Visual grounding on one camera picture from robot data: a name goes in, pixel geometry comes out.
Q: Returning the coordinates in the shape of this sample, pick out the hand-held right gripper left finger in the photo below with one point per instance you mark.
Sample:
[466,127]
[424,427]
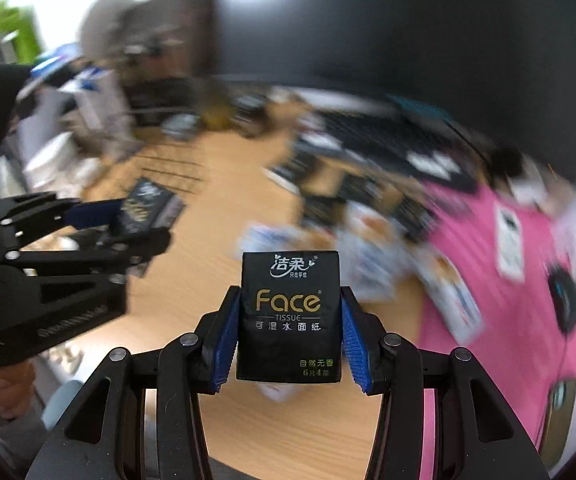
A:
[222,345]

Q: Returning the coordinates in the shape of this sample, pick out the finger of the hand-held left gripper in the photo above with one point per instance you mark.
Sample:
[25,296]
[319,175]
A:
[118,250]
[93,214]

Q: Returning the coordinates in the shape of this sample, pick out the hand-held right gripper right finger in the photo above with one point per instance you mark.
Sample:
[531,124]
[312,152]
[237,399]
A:
[355,347]

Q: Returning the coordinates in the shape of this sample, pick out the black tissue pack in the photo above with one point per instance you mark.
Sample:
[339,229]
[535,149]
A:
[288,320]
[143,207]

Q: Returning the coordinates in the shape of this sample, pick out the wooden desktop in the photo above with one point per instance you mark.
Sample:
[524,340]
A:
[208,270]

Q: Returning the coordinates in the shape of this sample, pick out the person's left hand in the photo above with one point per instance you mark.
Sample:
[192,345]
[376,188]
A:
[10,390]

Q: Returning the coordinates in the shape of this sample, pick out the pile of printed packets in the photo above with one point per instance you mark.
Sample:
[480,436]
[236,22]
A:
[368,255]

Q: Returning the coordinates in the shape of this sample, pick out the pink desk mat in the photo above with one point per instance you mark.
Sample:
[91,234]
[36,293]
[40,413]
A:
[508,320]

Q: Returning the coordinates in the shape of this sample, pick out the white remote control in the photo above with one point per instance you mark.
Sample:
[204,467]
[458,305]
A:
[509,240]

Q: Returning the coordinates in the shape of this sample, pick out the green plant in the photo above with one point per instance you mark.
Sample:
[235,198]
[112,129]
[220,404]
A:
[13,30]

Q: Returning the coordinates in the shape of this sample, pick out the black keyboard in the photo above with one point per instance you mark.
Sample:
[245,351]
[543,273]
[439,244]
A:
[388,140]

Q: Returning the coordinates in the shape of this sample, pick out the black computer mouse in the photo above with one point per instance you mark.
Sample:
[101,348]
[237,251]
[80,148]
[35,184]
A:
[564,300]

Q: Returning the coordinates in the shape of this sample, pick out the black computer monitor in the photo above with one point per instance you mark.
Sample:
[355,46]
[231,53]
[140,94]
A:
[393,25]

